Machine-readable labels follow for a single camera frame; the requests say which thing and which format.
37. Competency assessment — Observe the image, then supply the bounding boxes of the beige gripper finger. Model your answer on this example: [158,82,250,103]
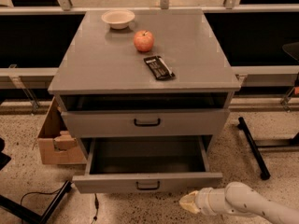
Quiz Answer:
[179,190,200,214]

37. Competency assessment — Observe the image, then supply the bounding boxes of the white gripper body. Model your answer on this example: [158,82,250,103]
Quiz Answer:
[195,188,226,216]

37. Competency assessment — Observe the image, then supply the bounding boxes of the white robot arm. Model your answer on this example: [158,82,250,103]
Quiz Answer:
[179,182,299,224]

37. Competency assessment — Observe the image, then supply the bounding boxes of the grey top drawer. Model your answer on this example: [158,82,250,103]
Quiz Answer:
[62,109,229,138]

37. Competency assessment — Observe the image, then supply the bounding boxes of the grey drawer cabinet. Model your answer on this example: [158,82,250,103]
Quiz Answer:
[49,9,240,147]

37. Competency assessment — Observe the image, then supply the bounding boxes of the black snack bar packet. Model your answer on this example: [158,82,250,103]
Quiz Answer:
[144,56,176,80]

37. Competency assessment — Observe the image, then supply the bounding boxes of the brown cardboard box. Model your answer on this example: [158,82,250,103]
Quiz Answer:
[37,99,86,164]

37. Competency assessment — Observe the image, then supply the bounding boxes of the red apple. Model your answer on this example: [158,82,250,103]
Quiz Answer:
[134,30,154,52]

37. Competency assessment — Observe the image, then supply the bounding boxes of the black stand leg left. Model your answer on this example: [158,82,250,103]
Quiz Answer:
[0,137,73,224]

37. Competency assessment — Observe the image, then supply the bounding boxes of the black chair at right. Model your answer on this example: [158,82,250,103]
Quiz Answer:
[279,42,299,113]

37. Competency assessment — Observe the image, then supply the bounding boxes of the white paper bowl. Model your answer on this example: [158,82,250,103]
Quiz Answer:
[102,9,135,30]

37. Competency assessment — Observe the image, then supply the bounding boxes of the black cable on floor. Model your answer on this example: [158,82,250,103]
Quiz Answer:
[20,180,100,224]

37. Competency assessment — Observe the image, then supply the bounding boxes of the metal railing frame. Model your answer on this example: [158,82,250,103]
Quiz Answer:
[0,0,299,115]

